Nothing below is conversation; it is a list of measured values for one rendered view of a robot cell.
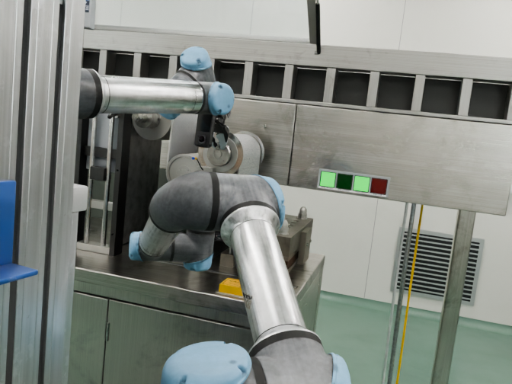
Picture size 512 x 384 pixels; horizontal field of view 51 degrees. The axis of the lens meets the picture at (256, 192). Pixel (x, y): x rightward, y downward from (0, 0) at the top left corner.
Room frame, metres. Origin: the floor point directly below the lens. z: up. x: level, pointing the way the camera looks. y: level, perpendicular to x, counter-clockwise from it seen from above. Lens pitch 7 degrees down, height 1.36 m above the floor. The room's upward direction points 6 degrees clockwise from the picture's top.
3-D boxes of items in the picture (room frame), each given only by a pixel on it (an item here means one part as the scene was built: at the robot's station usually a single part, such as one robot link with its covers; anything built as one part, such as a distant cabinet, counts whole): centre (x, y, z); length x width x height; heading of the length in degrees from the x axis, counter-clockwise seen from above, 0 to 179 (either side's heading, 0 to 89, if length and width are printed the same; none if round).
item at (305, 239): (1.76, -0.19, 0.97); 0.10 x 0.03 x 0.11; 165
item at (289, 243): (1.77, -0.09, 1.00); 0.40 x 0.16 x 0.06; 165
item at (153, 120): (1.71, 0.37, 1.34); 0.06 x 0.06 x 0.06; 75
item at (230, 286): (1.40, 0.03, 0.91); 0.07 x 0.07 x 0.02; 75
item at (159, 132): (1.86, 0.33, 1.34); 0.25 x 0.14 x 0.14; 165
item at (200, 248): (1.38, 0.15, 1.01); 0.11 x 0.08 x 0.11; 108
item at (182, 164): (1.82, 0.21, 1.18); 0.26 x 0.12 x 0.12; 165
